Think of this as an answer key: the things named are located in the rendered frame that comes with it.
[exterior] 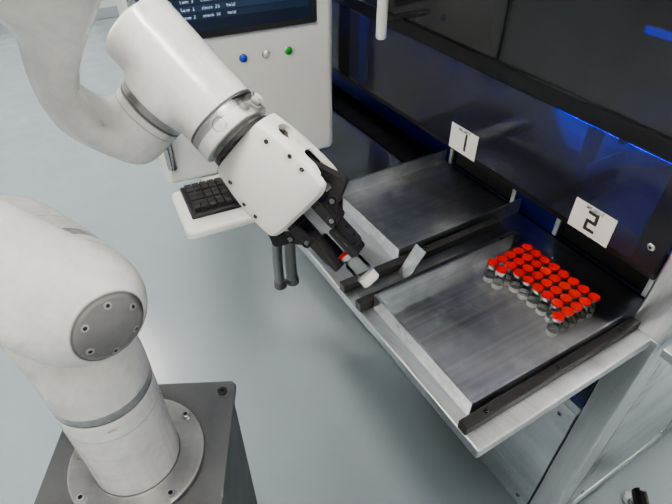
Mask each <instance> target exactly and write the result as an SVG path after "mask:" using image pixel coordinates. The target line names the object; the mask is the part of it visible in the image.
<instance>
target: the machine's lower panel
mask: <svg viewBox="0 0 672 504"><path fill-rule="evenodd" d="M583 408H584V407H582V408H580V407H579V406H577V405H576V404H575V403H574V402H573V401H572V400H571V399H570V398H569V399H567V400H566V401H564V402H563V403H561V404H560V405H558V406H557V407H555V408H554V409H552V410H551V411H549V412H547V413H546V414H544V415H543V416H541V417H540V418H538V419H537V420H535V421H534V422H532V423H531V424H529V425H527V426H526V427H524V428H523V429H521V430H520V431H518V432H517V433H515V434H514V435H512V436H511V437H509V438H507V439H506V440H504V441H503V442H501V443H500V444H498V445H497V446H495V447H494V448H492V449H491V450H489V451H487V452H486V453H484V454H483V455H481V456H480V457H479V458H480V459H481V460H482V462H483V463H484V464H485V465H486V466H487V468H488V469H489V470H490V471H491V472H492V474H493V475H494V476H495V477H496V478H497V479H498V481H499V482H500V483H501V484H502V485H503V487H504V488H505V489H506V490H507V491H508V492H509V494H510V495H511V496H512V497H513V498H514V500H515V501H516V502H517V503H518V504H529V502H530V500H531V499H532V497H533V495H534V493H535V491H536V490H537V488H538V486H539V484H540V483H541V481H542V479H543V477H544V475H545V474H546V472H547V470H548V468H549V466H550V465H551V463H552V461H553V459H554V457H555V456H556V454H557V452H558V450H559V449H560V447H561V445H562V443H563V441H564V440H565V438H566V436H567V434H568V432H569V431H570V429H571V427H572V425H573V423H574V422H575V420H576V418H577V416H578V415H579V414H580V413H581V411H582V409H583ZM671 430H672V365H670V364H669V363H668V362H666V361H665V360H664V359H663V360H662V361H661V363H660V364H659V366H658V367H657V369H656V370H655V372H654V373H653V375H652V376H651V378H650V379H649V381H648V382H647V384H646V385H645V387H644V388H643V390H642V391H641V393H640V394H639V396H638V397H637V399H636V400H635V402H634V403H633V405H632V406H631V408H630V409H629V411H628V412H627V414H626V415H625V417H624V418H623V420H622V421H621V423H620V424H619V426H618V427H617V429H616V430H615V432H614V433H613V435H612V436H611V438H610V439H609V441H608V442H607V443H606V445H605V446H604V448H603V449H602V451H601V452H600V454H599V455H598V457H597V458H596V460H595V461H594V463H593V464H592V466H591V467H590V469H589V470H588V472H587V473H586V475H585V476H584V478H583V479H582V481H581V482H580V484H579V485H578V487H577V488H576V490H575V491H574V493H573V494H572V496H571V497H570V499H569V500H568V502H567V503H566V504H576V503H578V502H579V501H580V500H582V499H583V498H584V497H586V496H587V495H588V494H589V493H591V492H592V491H593V490H595V489H596V488H597V487H598V486H600V485H601V484H602V483H604V482H605V481H606V480H608V479H609V478H610V477H611V476H613V475H614V474H615V473H617V472H618V471H619V470H621V469H622V468H623V467H624V466H626V465H627V464H628V463H630V462H631V461H632V460H633V459H635V458H636V457H637V456H639V455H640V454H641V453H643V452H644V451H645V450H646V449H648V448H649V447H650V446H652V445H653V444H654V443H655V442H657V441H658V440H659V439H661V438H662V437H663V436H665V435H666V434H667V433H668V432H670V431H671Z"/></svg>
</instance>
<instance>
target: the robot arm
mask: <svg viewBox="0 0 672 504"><path fill-rule="evenodd" d="M100 3H101V0H0V24H2V25H3V26H5V27H6V28H7V29H9V30H10V31H11V32H12V34H13V35H14V36H15V37H16V39H17V43H18V47H19V50H20V54H21V58H22V62H23V65H24V68H25V72H26V74H27V77H28V79H29V82H30V84H31V86H32V89H33V91H34V93H35V95H36V97H37V99H38V101H39V103H40V104H41V106H42V108H43V109H44V111H45V112H46V114H47V115H48V116H49V118H50V119H51V120H52V121H53V122H54V124H55V125H56V126H57V127H58V128H59V129H60V130H62V131H63V132H64V133H65V134H67V135H68V136H70V137H71V138H73V139H74V140H76V141H78V142H80V143H81V144H83V145H85V146H87V147H90V148H92V149H94V150H96V151H98V152H101V153H103V154H105V155H108V156H110V157H112V158H115V159H117V160H120V161H123V162H126V163H130V164H135V165H144V164H148V163H150V162H152V161H153V160H155V159H156V158H157V157H159V156H160V155H161V154H162V153H163V152H164V151H165V150H166V149H167V148H168V147H169V146H170V145H171V144H172V143H173V141H175V139H176V138H177V137H178V136H179V135H180V134H181V133H182V134H183V135H184V136H185V137H186V138H187V139H188V140H189V141H190V142H191V143H192V145H193V146H194V147H195V148H196V149H197V150H198V151H199V152H200V153H201V154H202V155H203V156H204V158H205V159H206V160H207V161H208V162H213V161H215V163H216V164H217V165H218V166H219V167H218V168H217V172H218V173H219V175H220V177H221V178H222V180H223V181H224V183H225V184H226V186H227V187H228V189H229V190H230V192H231V193H232V194H233V196H234V197H235V199H236V200H237V201H238V202H239V204H240V205H241V206H242V207H243V209H244V210H245V211H246V212H247V214H248V215H249V216H250V217H251V218H252V219H253V220H254V221H255V223H256V224H257V225H258V226H259V227H260V228H261V229H262V230H263V231H265V232H266V233H267V234H268V235H269V238H270V240H271V242H272V244H273V245H274V246H275V247H279V246H283V245H287V244H289V243H290V244H297V245H302V246H303V247H304V248H310V247H311V248H312V249H313V250H314V251H315V253H316V254H317V255H318V256H319V257H320V258H321V259H322V260H323V261H324V262H325V263H326V264H327V265H328V266H330V267H331V268H332V269H333V270H334V271H335V272H337V271H339V270H340V269H341V267H342V266H343V265H344V263H342V262H341V261H340V260H339V259H338V257H339V256H340V255H341V254H342V253H343V251H342V250H341V248H340V247H339V246H338V245H337V244H336V243H335V242H334V241H333V240H332V239H331V238H330V237H329V235H328V234H326V233H324V234H323V235H321V234H320V232H319V231H318V230H317V229H316V228H315V226H314V225H313V224H312V223H311V222H310V221H309V220H308V219H307V218H306V216H305V215H304V213H305V212H306V211H307V210H308V209H309V208H310V207H311V208H312V209H313V210H314V211H315V212H316V213H317V215H318V216H319V217H320V218H321V219H322V220H323V221H324V222H325V223H326V224H327V225H328V226H329V227H330V228H331V229H330V230H329V234H330V235H331V236H332V237H333V238H334V239H335V241H336V242H337V243H338V244H339V245H340V246H341V247H342V248H343V249H344V250H345V251H346V252H347V254H348V255H349V256H350V257H351V258H355V257H356V256H358V254H359V253H360V252H361V250H362V249H363V247H364V246H365V243H364V242H363V241H362V239H361V236H360V235H359V234H358V233H357V231H356V230H355V229H354V228H353V227H352V226H351V225H350V224H349V223H348V222H347V221H346V219H345V218H344V217H343V216H344V214H345V213H344V210H343V194H344V192H345V189H346V187H347V184H348V182H349V178H348V176H346V175H345V174H343V173H341V172H339V171H337V169H336V168H335V166H334V165H333V164H332V163H331V162H330V161H329V160H328V159H327V158H326V157H325V155H324V154H322V153H321V152H320V151H319V150H318V149H317V148H316V147H315V146H314V145H313V144H312V143H311V142H310V141H309V140H308V139H307V138H305V137H304V136H303V135H302V134H301V133H300V132H299V131H297V130H296V129H295V128H294V127H292V126H291V125H290V124H289V123H287V122H286V121H285V120H283V119H282V118H280V117H279V116H278V115H276V114H275V113H272V114H270V115H268V116H267V115H265V113H266V108H265V107H264V106H263V105H262V104H261V102H262V100H263V99H262V97H261V95H260V94H259V93H257V92H255V91H253V92H252V93H251V92H250V90H249V89H248V88H247V87H246V86H245V85H244V84H243V83H242V82H241V81H240V79H239V78H238V77H237V76H236V75H235V74H234V73H233V72H232V71H231V70H230V68H229V67H228V66H227V65H226V64H225V63H224V62H223V61H222V60H221V59H220V57H219V56H218V55H217V54H216V53H215V52H214V51H213V50H212V49H211V48H210V46H209V45H208V44H207V43H206V42H205V41H204V40H203V39H202V38H201V36H200V35H199V34H198V33H197V32H196V31H195V30H194V29H193V28H192V27H191V25H190V24H189V23H188V22H187V21H186V20H185V19H184V18H183V17H182V16H181V14H180V13H179V12H178V11H177V10H176V9H175V8H174V7H173V6H172V5H171V3H170V2H169V1H167V0H140V1H138V2H137V3H135V4H133V5H132V6H130V7H129V8H128V9H126V10H125V11H124V12H123V13H122V14H121V15H120V16H119V17H118V19H117V20H116V21H115V22H114V24H113V26H112V27H111V29H110V31H109V33H108V36H107V40H106V49H107V52H108V54H109V55H110V57H111V58H112V59H113V60H114V61H115V62H116V63H117V64H118V65H119V66H120V68H121V69H122V70H123V72H124V75H125V79H124V82H123V83H122V84H121V86H120V87H119V88H118V89H117V90H116V91H115V92H114V93H113V94H111V95H108V96H102V95H99V94H96V93H94V92H92V91H91V90H89V89H87V88H86V87H84V86H83V85H81V84H80V63H81V59H82V54H83V51H84V47H85V44H86V42H87V39H88V36H89V33H90V30H91V28H92V25H93V23H94V20H95V18H96V15H97V12H98V9H99V6H100ZM330 188H331V191H330V195H329V194H328V193H327V191H328V190H329V189H330ZM286 229H288V230H289V231H286V232H285V230H286ZM147 306H148V299H147V292H146V287H145V284H144V282H143V280H142V277H141V275H140V274H139V272H138V270H137V269H136V268H135V267H134V265H133V264H132V263H131V262H130V261H129V260H128V259H127V258H126V257H125V256H123V255H122V254H121V253H120V252H118V251H117V250H115V249H114V248H112V247H111V246H110V245H108V244H107V243H105V242H104V241H102V240H101V239H99V238H98V237H96V236H95V235H94V234H92V233H91V232H89V231H88V230H86V229H85V228H83V227H82V226H80V225H79V224H77V223H76V222H74V221H73V220H71V219H70V218H68V217H67V216H65V215H64V214H62V213H61V212H59V211H57V210H56V209H54V208H52V207H50V206H48V205H46V204H44V203H42V202H40V201H37V200H35V199H32V198H28V197H24V196H19V195H0V346H1V347H2V349H3V350H4V351H5V352H6V354H7V355H8V356H9V357H10V358H11V360H12V361H13V362H14V363H15V364H16V366H17V367H18V368H19V369H20V371H21V372H22V373H23V374H24V375H25V377H26V378H27V379H28V380H29V382H30V383H31V384H32V385H33V387H34V388H35V389H36V391H37V392H38V393H39V395H40V396H41V398H42V399H43V401H44V402H45V404H46V406H47V407H48V408H49V410H50V411H51V413H52V415H53V416H54V418H55V419H56V421H57V422H58V424H59V425H60V427H61V429H62V430H63V432H64V433H65V435H66V436H67V438H68V439H69V441H70V442H71V444H72V445H73V447H74V449H75V450H74V452H73V454H72V456H71V459H70V463H69V466H68V473H67V484H68V491H69V494H70V496H71V499H72V501H73V503H74V504H176V503H177V502H178V501H179V500H180V499H181V498H182V497H183V496H184V495H185V494H186V493H187V491H188V490H189V489H190V488H191V486H192V485H193V483H194V481H195V480H196V478H197V476H198V474H199V472H200V469H201V467H202V463H203V459H204V455H205V440H204V434H203V431H202V428H201V426H200V423H199V421H198V420H197V418H196V417H195V415H194V414H193V413H192V412H191V411H190V410H189V409H188V408H186V407H185V406H183V405H181V404H180V403H177V402H174V401H172V400H167V399H164V398H163V396H162V393H161V390H160V388H159V385H158V382H157V380H156V377H155V375H154V372H153V370H152V367H151V364H150V362H149V359H148V356H147V354H146V351H145V349H144V347H143V345H142V342H141V340H140V338H139V337H138V333H139V332H140V330H141V328H142V326H143V324H144V321H145V318H146V315H147Z"/></svg>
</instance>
